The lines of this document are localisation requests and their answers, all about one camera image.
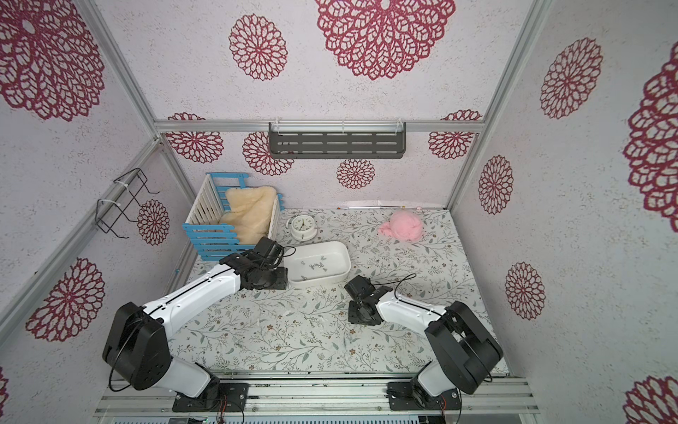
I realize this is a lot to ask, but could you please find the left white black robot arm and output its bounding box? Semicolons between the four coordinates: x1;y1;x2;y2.
102;254;288;400

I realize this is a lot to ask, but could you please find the blue white slatted crate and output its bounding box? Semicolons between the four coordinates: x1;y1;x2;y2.
183;172;284;261

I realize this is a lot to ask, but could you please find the white round alarm clock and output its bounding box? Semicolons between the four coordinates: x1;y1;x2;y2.
285;215;318;242

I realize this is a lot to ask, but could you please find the black wire wall rack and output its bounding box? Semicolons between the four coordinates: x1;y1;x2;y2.
94;167;159;240

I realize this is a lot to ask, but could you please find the cream fluffy cloth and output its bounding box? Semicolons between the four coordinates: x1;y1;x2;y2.
219;187;277;245

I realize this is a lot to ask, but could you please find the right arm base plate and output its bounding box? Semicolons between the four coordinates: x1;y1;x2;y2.
386;382;462;412

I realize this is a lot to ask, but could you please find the white plastic storage box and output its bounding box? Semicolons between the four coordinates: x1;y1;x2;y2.
282;241;352;288

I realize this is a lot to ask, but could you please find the aluminium front rail frame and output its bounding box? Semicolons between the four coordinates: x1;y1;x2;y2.
93;375;540;419

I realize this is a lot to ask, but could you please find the grey wall shelf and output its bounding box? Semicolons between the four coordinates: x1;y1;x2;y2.
268;122;407;160

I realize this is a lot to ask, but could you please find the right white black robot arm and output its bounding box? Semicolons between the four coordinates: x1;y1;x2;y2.
349;287;503;403

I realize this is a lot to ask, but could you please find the pink plush toy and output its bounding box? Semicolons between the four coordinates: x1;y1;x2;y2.
378;210;425;243

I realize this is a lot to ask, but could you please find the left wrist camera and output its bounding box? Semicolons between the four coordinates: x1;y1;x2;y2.
251;237;285;268

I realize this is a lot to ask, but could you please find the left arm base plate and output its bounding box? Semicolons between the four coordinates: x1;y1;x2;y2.
171;383;250;413

